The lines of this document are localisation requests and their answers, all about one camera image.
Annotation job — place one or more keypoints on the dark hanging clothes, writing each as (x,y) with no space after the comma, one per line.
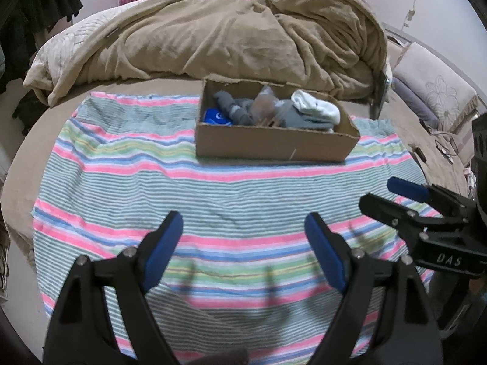
(26,15)

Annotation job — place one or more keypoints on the brown bed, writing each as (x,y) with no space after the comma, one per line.
(34,152)

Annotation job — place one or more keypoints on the dark grey patterned socks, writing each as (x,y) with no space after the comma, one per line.
(234,108)

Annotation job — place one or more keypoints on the small black device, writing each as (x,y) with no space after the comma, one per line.
(419,152)

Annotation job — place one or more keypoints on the blue tissue packet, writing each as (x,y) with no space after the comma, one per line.
(217,117)

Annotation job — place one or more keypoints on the grey purple pillow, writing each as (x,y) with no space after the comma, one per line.
(413,100)

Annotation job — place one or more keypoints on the eyeglasses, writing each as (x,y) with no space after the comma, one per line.
(447,144)

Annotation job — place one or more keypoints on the white wall charger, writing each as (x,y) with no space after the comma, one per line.
(411,15)

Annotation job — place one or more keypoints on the clear plastic bag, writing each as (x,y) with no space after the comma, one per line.
(266,102)

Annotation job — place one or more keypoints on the brown fleece blanket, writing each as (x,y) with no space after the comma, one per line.
(228,38)

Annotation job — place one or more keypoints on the beige flower print pillow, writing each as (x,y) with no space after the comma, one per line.
(437,80)

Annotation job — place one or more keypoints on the beige quilted duvet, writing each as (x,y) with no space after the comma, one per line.
(64,51)

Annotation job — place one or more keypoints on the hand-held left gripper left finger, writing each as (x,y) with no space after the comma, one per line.
(161,247)

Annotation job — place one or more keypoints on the black bag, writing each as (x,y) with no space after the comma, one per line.
(30,112)

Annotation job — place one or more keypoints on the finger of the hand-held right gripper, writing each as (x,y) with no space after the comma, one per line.
(380,207)
(405,187)

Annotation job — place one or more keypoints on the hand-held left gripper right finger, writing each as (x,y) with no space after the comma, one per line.
(325,251)

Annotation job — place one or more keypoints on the white socks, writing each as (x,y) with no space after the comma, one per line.
(315,104)

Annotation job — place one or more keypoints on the striped pastel towel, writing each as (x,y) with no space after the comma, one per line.
(133,197)

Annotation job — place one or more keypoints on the pale pink cushion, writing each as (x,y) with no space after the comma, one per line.
(468,133)

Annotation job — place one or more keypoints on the brown cardboard box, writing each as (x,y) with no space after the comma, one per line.
(266,142)

